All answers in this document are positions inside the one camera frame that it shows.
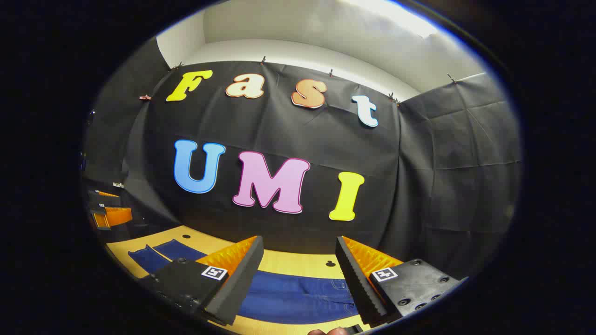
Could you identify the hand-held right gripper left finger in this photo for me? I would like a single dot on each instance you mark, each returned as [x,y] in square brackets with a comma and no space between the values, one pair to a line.
[242,284]

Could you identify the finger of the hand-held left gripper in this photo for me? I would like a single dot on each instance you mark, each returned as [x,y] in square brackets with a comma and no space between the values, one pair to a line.
[106,199]
[116,217]

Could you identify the blue denim jeans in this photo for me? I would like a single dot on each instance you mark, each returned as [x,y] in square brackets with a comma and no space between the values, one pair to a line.
[298,298]

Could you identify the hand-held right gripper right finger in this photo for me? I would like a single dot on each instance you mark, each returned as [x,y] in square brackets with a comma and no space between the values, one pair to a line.
[358,288]

